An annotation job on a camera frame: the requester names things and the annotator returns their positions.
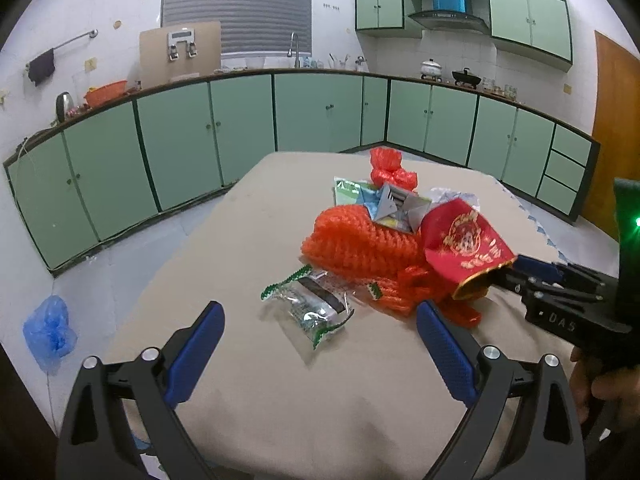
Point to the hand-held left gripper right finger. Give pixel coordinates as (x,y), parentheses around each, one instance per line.
(445,355)

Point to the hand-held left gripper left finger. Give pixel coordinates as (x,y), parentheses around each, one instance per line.
(195,350)

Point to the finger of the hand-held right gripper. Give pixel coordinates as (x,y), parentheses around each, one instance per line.
(537,266)
(520,287)

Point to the red gold-printed gift bag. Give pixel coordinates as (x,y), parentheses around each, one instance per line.
(465,245)

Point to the red plastic bag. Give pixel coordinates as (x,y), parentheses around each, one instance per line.
(390,167)

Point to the green white plastic packet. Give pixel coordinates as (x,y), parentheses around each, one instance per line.
(352,192)

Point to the person's right hand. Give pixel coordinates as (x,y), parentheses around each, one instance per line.
(612,385)

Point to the grey foam floor mat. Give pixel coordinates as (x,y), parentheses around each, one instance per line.
(542,232)

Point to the orange foam fruit net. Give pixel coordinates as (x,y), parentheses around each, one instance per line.
(430,305)
(355,240)

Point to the white crumpled wrapper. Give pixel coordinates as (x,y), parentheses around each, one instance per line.
(452,196)

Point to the clear green-edged snack wrapper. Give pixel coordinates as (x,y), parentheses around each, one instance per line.
(312,305)

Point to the silver foil wrapper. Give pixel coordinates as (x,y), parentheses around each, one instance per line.
(400,205)

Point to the blue plastic bag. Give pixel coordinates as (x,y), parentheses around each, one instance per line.
(50,330)

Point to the brown wooden door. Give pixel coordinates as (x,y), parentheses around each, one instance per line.
(617,125)

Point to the row of glass jars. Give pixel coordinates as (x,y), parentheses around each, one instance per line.
(500,89)

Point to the green base cabinet run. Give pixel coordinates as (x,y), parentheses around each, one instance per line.
(175,150)

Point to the black wok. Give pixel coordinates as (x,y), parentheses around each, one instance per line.
(466,77)

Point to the white cooking pot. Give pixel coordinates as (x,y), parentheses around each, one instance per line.
(431,69)

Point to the glass range hood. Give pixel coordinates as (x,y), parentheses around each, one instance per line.
(450,20)

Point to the small metal teapot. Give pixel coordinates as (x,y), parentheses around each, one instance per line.
(361,63)

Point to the orange plastic basin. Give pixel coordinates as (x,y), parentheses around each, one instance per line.
(105,92)

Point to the steel kettle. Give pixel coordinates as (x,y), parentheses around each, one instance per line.
(63,106)

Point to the utensil holder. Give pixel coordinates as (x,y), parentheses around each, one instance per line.
(339,61)

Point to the wooden board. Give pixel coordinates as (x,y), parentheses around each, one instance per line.
(155,60)

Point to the chrome sink faucet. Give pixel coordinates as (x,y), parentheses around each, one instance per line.
(295,50)

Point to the dark hanging towel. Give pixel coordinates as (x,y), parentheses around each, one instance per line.
(41,67)

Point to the grey window blind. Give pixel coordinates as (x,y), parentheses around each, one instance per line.
(235,5)

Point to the green wall cabinets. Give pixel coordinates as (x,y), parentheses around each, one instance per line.
(520,10)

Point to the yellowed wall socket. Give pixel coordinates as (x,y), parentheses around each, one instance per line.
(91,64)

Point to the white metal bracket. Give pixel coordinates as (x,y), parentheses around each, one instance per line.
(181,42)

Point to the metal towel rail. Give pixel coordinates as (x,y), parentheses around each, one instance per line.
(72,40)

